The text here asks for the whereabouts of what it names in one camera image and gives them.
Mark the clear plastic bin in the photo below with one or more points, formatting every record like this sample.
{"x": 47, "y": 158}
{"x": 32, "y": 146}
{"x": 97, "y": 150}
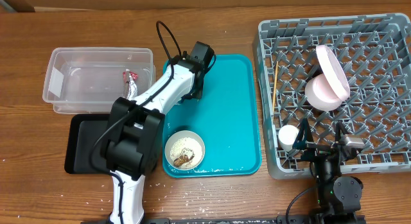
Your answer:
{"x": 89, "y": 79}

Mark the red silver snack wrapper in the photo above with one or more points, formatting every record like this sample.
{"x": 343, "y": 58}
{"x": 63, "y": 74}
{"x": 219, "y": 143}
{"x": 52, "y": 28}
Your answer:
{"x": 130, "y": 79}

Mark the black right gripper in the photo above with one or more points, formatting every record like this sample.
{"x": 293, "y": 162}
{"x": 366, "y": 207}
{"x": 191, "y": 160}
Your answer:
{"x": 321, "y": 149}

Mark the grey dishwasher rack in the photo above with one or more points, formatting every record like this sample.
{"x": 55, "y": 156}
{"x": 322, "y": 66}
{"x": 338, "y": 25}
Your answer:
{"x": 374, "y": 52}

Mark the teal serving tray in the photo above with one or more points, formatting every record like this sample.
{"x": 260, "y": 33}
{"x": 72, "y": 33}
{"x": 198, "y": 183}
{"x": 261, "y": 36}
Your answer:
{"x": 225, "y": 118}

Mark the pink bowl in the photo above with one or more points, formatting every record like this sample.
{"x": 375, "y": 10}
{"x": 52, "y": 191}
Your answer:
{"x": 320, "y": 95}

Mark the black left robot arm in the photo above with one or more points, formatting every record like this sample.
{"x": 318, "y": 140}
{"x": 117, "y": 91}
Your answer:
{"x": 161, "y": 96}

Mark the wooden chopstick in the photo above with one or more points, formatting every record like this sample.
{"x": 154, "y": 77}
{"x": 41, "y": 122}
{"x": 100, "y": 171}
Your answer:
{"x": 275, "y": 86}

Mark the grey bowl with food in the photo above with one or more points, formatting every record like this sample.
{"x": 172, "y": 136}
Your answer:
{"x": 184, "y": 150}

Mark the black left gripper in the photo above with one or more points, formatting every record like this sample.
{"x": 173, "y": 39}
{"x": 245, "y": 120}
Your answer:
{"x": 198, "y": 93}

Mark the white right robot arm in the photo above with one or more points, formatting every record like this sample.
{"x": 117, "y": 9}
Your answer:
{"x": 338, "y": 196}

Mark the black tray bin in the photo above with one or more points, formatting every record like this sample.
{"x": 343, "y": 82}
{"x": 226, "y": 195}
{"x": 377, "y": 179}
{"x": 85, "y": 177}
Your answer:
{"x": 86, "y": 143}

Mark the white round plate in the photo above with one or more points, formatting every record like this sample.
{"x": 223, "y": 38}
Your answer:
{"x": 333, "y": 72}

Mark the beige cup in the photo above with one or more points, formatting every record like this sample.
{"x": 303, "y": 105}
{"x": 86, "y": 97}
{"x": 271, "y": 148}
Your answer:
{"x": 287, "y": 136}

